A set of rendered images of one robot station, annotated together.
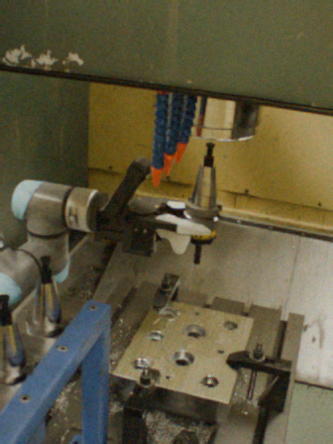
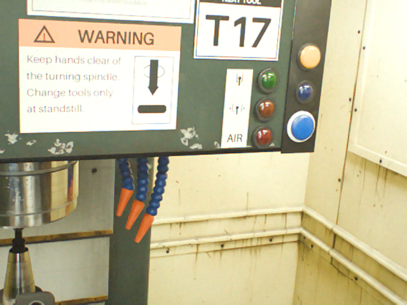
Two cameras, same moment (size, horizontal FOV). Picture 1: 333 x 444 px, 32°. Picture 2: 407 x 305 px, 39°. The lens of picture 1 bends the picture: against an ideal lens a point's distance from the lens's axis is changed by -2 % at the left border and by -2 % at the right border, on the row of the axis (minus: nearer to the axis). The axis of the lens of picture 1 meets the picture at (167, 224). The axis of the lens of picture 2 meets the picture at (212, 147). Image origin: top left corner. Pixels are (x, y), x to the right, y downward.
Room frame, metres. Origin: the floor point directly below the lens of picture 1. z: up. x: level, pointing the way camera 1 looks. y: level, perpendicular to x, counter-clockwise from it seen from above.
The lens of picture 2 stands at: (1.14, 0.66, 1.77)
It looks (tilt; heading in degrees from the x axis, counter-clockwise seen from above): 15 degrees down; 231
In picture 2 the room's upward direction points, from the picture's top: 4 degrees clockwise
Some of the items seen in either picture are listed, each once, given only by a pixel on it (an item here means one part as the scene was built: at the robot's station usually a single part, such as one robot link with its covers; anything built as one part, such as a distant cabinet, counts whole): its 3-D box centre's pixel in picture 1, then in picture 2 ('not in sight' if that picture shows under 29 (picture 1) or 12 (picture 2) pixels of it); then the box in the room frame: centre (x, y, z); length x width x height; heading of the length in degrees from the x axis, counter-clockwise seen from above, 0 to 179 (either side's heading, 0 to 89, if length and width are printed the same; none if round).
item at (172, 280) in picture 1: (165, 299); not in sight; (1.16, -0.01, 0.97); 0.13 x 0.03 x 0.15; 165
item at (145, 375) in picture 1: (143, 399); not in sight; (0.82, 0.02, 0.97); 0.13 x 0.03 x 0.15; 165
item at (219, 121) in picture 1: (214, 88); (16, 163); (0.89, -0.06, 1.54); 0.16 x 0.16 x 0.12
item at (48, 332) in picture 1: (48, 324); not in sight; (0.70, 0.17, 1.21); 0.06 x 0.06 x 0.03
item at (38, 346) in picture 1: (30, 346); not in sight; (0.65, 0.18, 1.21); 0.07 x 0.05 x 0.01; 75
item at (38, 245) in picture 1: (43, 256); not in sight; (0.94, 0.23, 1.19); 0.11 x 0.08 x 0.11; 158
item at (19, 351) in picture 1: (8, 341); not in sight; (0.59, 0.19, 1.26); 0.04 x 0.04 x 0.07
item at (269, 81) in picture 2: not in sight; (269, 80); (0.70, 0.21, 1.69); 0.02 x 0.01 x 0.02; 165
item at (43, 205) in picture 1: (46, 204); not in sight; (0.96, 0.22, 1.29); 0.11 x 0.08 x 0.09; 76
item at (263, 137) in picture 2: not in sight; (263, 137); (0.70, 0.21, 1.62); 0.02 x 0.01 x 0.02; 165
